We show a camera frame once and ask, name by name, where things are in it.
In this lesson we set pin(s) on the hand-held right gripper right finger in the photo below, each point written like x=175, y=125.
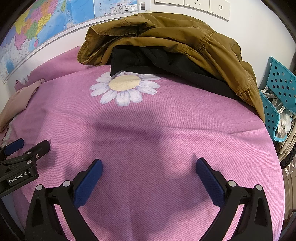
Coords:
x=210, y=183

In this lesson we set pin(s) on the black garment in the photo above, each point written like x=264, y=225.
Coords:
x=173, y=62

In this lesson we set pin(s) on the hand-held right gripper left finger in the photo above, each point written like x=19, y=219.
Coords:
x=89, y=183

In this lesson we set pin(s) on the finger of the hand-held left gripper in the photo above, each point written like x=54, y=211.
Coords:
x=13, y=146
x=42, y=146

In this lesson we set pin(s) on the olive brown jacket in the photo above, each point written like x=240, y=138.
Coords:
x=185, y=34

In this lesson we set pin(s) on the colourful wall map poster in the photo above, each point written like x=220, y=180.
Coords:
x=46, y=20

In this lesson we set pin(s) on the white plastic bag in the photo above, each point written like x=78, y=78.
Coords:
x=284, y=120

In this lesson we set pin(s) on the blue plastic basket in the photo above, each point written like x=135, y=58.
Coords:
x=282, y=76
x=270, y=115

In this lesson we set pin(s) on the pink daisy print blanket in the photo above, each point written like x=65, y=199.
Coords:
x=150, y=139

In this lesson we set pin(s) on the beige hanging coat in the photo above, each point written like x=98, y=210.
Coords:
x=289, y=143

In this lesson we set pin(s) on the pale pink garment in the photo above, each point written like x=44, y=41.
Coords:
x=18, y=102

